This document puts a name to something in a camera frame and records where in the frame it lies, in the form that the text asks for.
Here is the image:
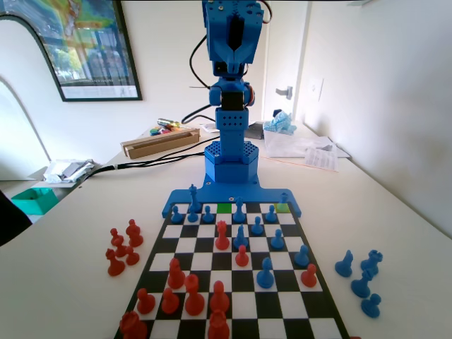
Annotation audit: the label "blue robot arm with base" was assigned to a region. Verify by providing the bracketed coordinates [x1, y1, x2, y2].
[161, 0, 303, 218]

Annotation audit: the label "tall blue chess king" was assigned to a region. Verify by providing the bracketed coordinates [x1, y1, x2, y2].
[188, 183, 202, 223]

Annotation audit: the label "captured red chess pieces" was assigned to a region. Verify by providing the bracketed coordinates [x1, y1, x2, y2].
[105, 248, 126, 278]

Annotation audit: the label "red chess rook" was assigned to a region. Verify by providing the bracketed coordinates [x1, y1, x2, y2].
[207, 309, 230, 339]
[119, 310, 148, 339]

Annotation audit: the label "small black box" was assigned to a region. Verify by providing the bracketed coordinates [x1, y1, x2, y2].
[245, 121, 266, 141]

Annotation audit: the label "blue and white cloth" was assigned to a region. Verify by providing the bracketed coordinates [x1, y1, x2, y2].
[263, 108, 297, 137]

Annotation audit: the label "colourful marker set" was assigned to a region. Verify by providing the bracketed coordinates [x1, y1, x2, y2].
[150, 126, 181, 137]

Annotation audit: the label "long cardboard box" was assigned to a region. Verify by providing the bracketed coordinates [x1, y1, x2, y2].
[120, 127, 201, 160]

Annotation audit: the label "printed paper sheet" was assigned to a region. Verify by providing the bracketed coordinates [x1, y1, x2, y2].
[304, 147, 340, 173]

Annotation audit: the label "black framed poster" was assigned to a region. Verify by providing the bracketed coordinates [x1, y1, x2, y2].
[0, 0, 143, 103]

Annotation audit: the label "black and white chessboard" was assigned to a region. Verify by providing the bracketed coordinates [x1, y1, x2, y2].
[114, 201, 350, 339]

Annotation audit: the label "crumpled paper pile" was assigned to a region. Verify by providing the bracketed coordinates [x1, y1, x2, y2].
[42, 158, 103, 184]

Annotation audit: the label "white curved panel black rim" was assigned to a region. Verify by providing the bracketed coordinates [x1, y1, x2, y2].
[0, 13, 66, 181]

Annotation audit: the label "green plastic bin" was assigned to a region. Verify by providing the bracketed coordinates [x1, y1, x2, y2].
[11, 187, 59, 215]

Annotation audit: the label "dark black object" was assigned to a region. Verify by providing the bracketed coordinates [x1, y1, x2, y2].
[0, 189, 33, 248]

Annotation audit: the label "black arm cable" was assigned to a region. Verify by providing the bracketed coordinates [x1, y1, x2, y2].
[189, 33, 213, 89]

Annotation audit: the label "red and white servo wire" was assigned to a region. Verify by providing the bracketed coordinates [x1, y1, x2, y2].
[261, 0, 275, 26]

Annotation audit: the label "thin black cable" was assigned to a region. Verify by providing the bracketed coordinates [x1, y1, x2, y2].
[182, 104, 220, 124]

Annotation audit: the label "black cable bundle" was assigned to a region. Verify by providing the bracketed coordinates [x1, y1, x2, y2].
[76, 139, 213, 184]

